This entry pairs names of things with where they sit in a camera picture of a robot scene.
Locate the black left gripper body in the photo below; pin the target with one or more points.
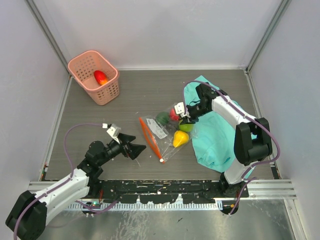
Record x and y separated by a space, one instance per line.
114 148

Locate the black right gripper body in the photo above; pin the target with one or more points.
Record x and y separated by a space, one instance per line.
195 112

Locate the clear zip top bag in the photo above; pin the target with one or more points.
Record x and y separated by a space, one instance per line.
160 137

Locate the red yellow fake mango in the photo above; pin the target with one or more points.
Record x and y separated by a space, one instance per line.
100 77

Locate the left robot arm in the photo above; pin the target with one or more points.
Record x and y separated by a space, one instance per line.
32 212

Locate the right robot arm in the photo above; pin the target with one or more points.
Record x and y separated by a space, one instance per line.
252 140

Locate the green fake apple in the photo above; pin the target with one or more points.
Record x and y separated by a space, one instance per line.
187 127

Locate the red yellow fake apple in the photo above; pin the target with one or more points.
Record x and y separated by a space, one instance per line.
173 116

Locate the yellow fake pear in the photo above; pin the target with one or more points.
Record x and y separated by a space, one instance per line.
180 138

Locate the dark green fake avocado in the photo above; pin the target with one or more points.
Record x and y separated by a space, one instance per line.
163 118

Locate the teal t-shirt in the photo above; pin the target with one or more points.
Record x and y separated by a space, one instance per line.
213 142

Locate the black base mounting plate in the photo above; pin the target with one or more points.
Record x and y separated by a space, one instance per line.
161 191

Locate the pink plastic basket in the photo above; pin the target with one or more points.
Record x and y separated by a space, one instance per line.
82 68

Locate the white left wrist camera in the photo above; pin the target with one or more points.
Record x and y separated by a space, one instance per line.
113 131

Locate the white slotted cable duct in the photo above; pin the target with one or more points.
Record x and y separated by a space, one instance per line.
176 206

